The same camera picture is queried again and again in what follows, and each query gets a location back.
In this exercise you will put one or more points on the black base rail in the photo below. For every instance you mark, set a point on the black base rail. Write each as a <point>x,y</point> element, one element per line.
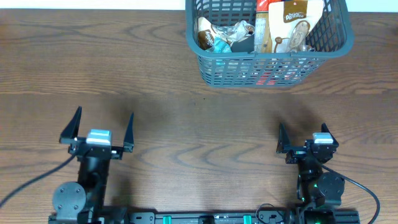
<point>202,217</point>

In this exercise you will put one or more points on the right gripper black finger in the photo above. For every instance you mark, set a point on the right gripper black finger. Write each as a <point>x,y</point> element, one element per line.
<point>283,145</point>
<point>324,129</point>

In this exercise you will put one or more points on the teal white snack packet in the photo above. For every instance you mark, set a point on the teal white snack packet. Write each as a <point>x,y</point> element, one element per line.
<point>219,46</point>

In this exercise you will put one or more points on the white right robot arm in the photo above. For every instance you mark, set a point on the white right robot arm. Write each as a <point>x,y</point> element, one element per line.
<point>319,190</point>

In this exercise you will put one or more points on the beige Paritree dried food bag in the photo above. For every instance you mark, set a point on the beige Paritree dried food bag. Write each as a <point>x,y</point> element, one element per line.
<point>207,32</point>

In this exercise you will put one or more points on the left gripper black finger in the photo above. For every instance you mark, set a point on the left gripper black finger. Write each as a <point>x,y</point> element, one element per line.
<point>128,143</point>
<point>70,134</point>

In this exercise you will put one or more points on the spaghetti packet orange and tan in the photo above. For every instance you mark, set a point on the spaghetti packet orange and tan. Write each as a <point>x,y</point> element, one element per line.
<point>262,35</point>

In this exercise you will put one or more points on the grey plastic basket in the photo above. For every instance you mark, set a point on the grey plastic basket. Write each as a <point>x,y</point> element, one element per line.
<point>332,37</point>

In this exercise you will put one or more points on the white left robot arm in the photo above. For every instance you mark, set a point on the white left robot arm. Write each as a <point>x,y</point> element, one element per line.
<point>83,201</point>

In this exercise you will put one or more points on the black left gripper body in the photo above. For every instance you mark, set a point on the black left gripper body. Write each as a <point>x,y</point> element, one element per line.
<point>73,148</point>

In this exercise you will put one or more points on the beige Paritree snack bag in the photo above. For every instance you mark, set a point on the beige Paritree snack bag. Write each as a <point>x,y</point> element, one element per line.
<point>291,21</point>

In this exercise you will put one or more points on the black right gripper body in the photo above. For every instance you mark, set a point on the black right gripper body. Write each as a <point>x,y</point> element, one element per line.
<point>302,149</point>

